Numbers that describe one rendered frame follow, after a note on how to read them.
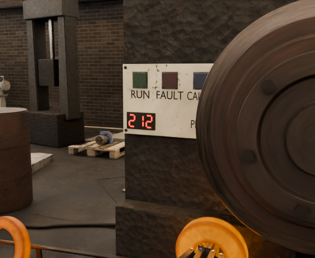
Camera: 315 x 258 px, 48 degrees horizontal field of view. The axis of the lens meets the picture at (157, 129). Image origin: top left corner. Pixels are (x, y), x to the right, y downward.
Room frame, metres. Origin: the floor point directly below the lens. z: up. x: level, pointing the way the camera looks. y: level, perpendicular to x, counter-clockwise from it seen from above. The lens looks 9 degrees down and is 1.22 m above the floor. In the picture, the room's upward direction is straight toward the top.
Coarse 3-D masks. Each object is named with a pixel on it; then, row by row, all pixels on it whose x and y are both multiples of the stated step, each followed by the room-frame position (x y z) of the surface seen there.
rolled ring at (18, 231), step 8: (8, 216) 1.03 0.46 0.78; (0, 224) 1.00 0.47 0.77; (8, 224) 0.99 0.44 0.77; (16, 224) 0.99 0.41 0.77; (16, 232) 0.97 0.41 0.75; (24, 232) 0.98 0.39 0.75; (16, 240) 0.97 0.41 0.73; (24, 240) 0.96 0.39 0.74; (16, 248) 0.96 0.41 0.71; (24, 248) 0.95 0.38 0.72; (16, 256) 0.95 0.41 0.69; (24, 256) 0.95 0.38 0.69
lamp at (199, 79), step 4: (196, 76) 0.84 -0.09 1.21; (200, 76) 0.84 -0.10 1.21; (204, 76) 0.83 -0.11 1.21; (196, 80) 0.84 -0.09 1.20; (200, 80) 0.84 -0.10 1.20; (204, 80) 0.83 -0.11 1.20; (196, 84) 0.84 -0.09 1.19; (200, 84) 0.84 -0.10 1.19; (196, 88) 0.84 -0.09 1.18; (200, 88) 0.84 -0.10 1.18
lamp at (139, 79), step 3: (135, 75) 0.90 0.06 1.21; (138, 75) 0.90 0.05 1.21; (141, 75) 0.90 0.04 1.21; (144, 75) 0.89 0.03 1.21; (135, 78) 0.90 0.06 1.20; (138, 78) 0.90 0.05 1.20; (141, 78) 0.90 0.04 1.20; (144, 78) 0.89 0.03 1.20; (135, 81) 0.90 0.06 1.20; (138, 81) 0.90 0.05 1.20; (141, 81) 0.90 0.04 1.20; (144, 81) 0.89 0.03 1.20; (135, 84) 0.90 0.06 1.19; (138, 84) 0.90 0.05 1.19; (141, 84) 0.89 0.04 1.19; (144, 84) 0.89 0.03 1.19; (141, 87) 0.90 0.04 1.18; (144, 87) 0.89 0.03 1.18
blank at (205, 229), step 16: (192, 224) 0.73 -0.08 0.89; (208, 224) 0.71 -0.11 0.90; (224, 224) 0.71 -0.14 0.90; (192, 240) 0.73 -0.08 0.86; (208, 240) 0.71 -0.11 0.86; (224, 240) 0.70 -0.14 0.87; (240, 240) 0.70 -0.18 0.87; (176, 256) 0.74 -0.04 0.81; (224, 256) 0.70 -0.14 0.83; (240, 256) 0.69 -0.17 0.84
